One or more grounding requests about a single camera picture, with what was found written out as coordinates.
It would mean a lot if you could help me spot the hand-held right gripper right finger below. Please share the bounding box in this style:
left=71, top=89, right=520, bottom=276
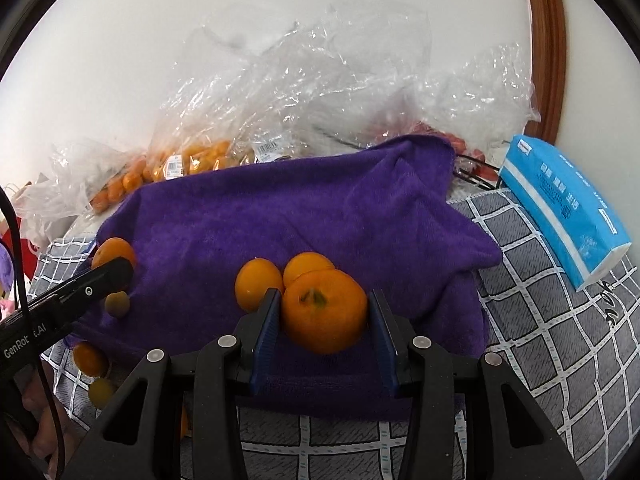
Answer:
left=367, top=289, right=583, bottom=480

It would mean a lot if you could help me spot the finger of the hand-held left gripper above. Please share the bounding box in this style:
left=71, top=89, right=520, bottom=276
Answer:
left=27, top=256, right=136, bottom=325

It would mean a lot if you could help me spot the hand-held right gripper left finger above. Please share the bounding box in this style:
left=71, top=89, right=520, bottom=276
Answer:
left=60, top=287, right=283, bottom=480

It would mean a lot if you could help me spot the large orange mandarin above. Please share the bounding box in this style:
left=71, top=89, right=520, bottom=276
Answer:
left=281, top=269, right=369, bottom=356
left=91, top=237, right=137, bottom=273

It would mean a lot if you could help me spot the small oval orange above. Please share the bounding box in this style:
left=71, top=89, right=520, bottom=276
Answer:
left=73, top=342, right=109, bottom=377
left=235, top=258, right=285, bottom=312
left=283, top=252, right=337, bottom=288

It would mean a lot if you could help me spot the purple towel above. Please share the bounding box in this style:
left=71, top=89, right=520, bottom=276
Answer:
left=65, top=132, right=503, bottom=421

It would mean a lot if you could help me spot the person's left hand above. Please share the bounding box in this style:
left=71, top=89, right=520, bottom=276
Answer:
left=21, top=360, right=87, bottom=463

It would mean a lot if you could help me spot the yellow-green round fruit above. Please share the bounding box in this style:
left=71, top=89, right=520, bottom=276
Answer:
left=89, top=378, right=118, bottom=408
left=104, top=291, right=131, bottom=319

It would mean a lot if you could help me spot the white plastic bag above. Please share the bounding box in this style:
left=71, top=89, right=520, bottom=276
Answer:
left=10, top=180, right=93, bottom=250

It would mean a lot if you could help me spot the red paper bag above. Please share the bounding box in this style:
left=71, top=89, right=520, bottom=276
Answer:
left=0, top=217, right=43, bottom=262

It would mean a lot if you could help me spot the clear bag of mandarins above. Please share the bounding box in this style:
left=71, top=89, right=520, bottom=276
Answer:
left=50, top=137, right=156, bottom=213

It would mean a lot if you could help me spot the grey checkered bed sheet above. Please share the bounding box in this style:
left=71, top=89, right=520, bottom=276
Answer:
left=30, top=187, right=640, bottom=480

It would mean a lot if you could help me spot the labelled clear bag of oranges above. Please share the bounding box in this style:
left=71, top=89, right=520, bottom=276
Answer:
left=145, top=25, right=306, bottom=183

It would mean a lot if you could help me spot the blue tissue pack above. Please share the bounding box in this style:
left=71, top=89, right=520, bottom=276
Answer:
left=497, top=134, right=633, bottom=293

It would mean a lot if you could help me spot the clear bag of red tomatoes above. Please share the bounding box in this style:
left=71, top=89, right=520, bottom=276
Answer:
left=370, top=42, right=542, bottom=173

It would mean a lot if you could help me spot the crumpled clear plastic bag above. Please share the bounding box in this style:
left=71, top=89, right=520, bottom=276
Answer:
left=200, top=0, right=433, bottom=153

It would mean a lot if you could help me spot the black cable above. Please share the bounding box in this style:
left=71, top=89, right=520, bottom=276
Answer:
left=0, top=185, right=68, bottom=478

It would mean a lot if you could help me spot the black wire rack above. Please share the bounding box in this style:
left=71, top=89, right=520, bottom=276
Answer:
left=451, top=152, right=502, bottom=192

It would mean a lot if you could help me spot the brown wooden door frame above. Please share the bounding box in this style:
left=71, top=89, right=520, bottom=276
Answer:
left=520, top=0, right=568, bottom=143

